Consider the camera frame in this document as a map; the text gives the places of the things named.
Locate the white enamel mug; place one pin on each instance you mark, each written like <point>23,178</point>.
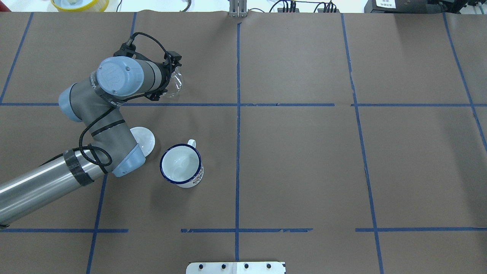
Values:
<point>182,165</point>

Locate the brown paper table cover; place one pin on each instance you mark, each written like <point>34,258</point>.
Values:
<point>336,143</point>

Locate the white mug lid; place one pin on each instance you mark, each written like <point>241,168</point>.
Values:
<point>145,138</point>

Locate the black computer box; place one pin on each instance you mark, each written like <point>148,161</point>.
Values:
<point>405,6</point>

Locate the yellow tape roll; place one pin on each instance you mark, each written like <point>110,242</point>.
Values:
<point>78,6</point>

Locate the aluminium frame post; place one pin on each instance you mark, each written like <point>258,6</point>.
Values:
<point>238,8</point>

